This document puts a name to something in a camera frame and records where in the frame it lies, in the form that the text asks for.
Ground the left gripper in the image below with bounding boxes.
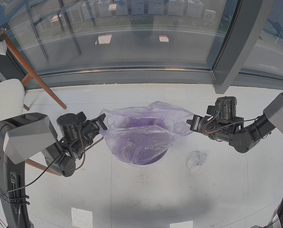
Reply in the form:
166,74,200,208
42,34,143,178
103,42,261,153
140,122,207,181
83,114,109,140

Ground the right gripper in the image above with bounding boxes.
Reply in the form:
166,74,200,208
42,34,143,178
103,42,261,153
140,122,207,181
186,114,218,138

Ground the purple plastic bag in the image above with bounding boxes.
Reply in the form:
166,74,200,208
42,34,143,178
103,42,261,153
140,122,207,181
99,101,196,167

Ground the white trash bin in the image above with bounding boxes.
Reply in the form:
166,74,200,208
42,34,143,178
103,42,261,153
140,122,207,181
111,116,175,168

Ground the crumpled white paper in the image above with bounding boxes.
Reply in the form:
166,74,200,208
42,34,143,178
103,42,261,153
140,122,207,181
186,150,208,172

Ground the white chair with wooden legs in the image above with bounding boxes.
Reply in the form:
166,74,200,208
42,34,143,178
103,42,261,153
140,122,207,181
0,14,67,176

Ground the window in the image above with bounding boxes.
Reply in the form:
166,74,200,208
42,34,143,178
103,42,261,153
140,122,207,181
0,0,283,95

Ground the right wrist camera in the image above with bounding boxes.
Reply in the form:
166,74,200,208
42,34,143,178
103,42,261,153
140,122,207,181
207,105,219,116

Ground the black cable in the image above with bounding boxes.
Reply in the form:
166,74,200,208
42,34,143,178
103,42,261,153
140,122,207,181
0,149,69,197
235,117,262,128

